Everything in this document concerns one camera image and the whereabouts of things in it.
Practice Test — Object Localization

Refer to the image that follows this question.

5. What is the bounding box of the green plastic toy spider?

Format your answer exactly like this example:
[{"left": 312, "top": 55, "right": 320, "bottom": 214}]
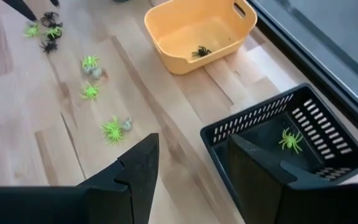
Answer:
[
  {"left": 44, "top": 26, "right": 64, "bottom": 41},
  {"left": 79, "top": 82, "right": 101, "bottom": 101},
  {"left": 81, "top": 55, "right": 99, "bottom": 70},
  {"left": 278, "top": 127, "right": 305, "bottom": 155},
  {"left": 22, "top": 21, "right": 42, "bottom": 39},
  {"left": 100, "top": 116, "right": 126, "bottom": 146}
]

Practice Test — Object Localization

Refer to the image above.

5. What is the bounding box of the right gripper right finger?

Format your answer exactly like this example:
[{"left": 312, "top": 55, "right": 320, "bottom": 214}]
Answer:
[{"left": 227, "top": 133, "right": 358, "bottom": 224}]

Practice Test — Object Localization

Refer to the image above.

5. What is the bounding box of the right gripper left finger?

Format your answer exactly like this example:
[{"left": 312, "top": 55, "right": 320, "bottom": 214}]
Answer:
[{"left": 0, "top": 133, "right": 160, "bottom": 224}]

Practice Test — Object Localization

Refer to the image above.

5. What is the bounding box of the black slotted plastic basket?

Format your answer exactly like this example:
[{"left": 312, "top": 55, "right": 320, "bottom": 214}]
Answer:
[{"left": 200, "top": 83, "right": 358, "bottom": 206}]

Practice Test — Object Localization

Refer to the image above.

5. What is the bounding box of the yellow plastic bin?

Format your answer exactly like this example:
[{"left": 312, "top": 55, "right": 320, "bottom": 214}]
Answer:
[{"left": 144, "top": 0, "right": 258, "bottom": 75}]

